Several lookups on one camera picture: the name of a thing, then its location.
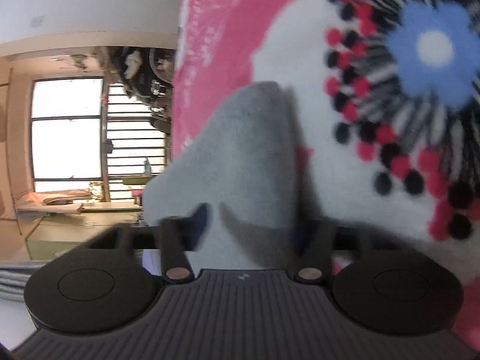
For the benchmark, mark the wall socket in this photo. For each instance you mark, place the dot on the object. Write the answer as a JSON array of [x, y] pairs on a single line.
[[38, 21]]

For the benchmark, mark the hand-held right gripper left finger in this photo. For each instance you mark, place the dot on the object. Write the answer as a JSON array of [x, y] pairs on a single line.
[[198, 217]]

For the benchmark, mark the pink floral bed blanket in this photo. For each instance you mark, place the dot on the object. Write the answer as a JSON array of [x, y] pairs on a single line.
[[300, 26]]

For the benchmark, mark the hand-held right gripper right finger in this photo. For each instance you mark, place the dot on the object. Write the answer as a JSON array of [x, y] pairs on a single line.
[[315, 251]]

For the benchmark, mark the striped cloth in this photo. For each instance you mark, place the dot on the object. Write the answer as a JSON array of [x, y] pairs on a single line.
[[15, 281]]

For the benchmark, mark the black wheelchair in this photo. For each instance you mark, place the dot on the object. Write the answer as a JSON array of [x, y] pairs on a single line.
[[150, 78]]

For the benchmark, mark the barred window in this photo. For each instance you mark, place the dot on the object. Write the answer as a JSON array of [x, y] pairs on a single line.
[[67, 146]]

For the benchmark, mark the pale green cabinet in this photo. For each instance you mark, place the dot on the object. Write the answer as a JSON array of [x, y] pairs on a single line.
[[75, 232]]

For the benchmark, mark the grey sweatshirt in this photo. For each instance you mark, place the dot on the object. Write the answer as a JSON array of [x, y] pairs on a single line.
[[232, 157]]

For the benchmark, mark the blue bottle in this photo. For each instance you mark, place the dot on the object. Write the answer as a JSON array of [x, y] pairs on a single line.
[[147, 167]]

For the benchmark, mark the stack of folded cloth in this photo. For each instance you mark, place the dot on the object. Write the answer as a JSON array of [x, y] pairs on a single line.
[[56, 198]]

